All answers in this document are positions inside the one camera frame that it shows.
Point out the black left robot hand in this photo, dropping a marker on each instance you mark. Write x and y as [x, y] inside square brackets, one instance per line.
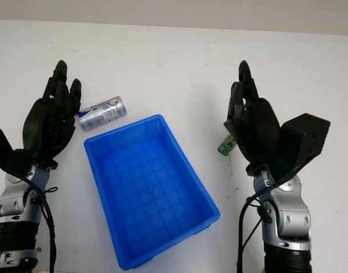
[46, 122]

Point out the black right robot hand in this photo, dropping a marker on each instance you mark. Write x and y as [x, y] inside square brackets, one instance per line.
[259, 125]

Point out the green white carton box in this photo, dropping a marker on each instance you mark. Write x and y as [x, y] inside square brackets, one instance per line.
[227, 145]

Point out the silver drink can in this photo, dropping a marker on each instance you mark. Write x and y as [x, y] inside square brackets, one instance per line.
[101, 114]

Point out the blue plastic tray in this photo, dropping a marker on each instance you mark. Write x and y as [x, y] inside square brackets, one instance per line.
[148, 182]

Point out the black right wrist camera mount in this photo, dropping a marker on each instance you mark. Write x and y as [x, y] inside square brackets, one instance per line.
[304, 136]

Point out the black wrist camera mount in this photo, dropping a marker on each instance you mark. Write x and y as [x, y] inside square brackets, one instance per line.
[304, 136]
[3, 153]

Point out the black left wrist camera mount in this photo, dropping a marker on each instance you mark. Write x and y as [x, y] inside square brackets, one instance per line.
[3, 153]

